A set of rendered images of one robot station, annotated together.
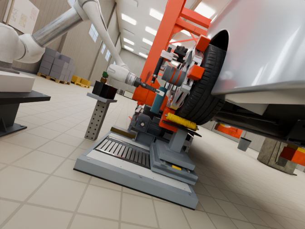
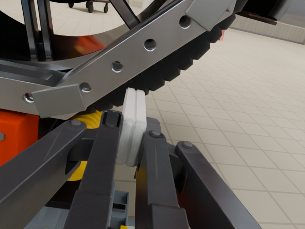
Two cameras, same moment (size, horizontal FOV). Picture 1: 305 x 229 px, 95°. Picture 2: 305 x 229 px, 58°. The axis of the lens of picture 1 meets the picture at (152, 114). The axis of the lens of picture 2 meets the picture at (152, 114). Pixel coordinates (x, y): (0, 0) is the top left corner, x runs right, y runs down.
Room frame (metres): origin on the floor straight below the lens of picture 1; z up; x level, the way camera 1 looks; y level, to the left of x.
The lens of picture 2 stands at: (1.06, 0.19, 0.74)
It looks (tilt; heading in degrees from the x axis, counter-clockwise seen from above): 24 degrees down; 267
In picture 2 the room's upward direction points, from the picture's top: 14 degrees clockwise
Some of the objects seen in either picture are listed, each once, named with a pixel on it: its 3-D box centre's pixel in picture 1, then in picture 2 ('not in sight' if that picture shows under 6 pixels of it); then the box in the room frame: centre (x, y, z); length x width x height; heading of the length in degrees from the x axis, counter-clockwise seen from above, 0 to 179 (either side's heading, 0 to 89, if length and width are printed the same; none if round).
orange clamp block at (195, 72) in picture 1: (194, 72); not in sight; (0.95, -0.16, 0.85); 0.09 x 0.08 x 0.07; 5
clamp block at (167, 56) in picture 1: (166, 56); not in sight; (1.08, 0.06, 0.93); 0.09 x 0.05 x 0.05; 95
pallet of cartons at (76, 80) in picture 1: (80, 82); not in sight; (7.83, 4.42, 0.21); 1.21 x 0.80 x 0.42; 12
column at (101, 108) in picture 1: (97, 119); not in sight; (1.39, 0.50, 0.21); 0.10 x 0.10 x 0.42; 5
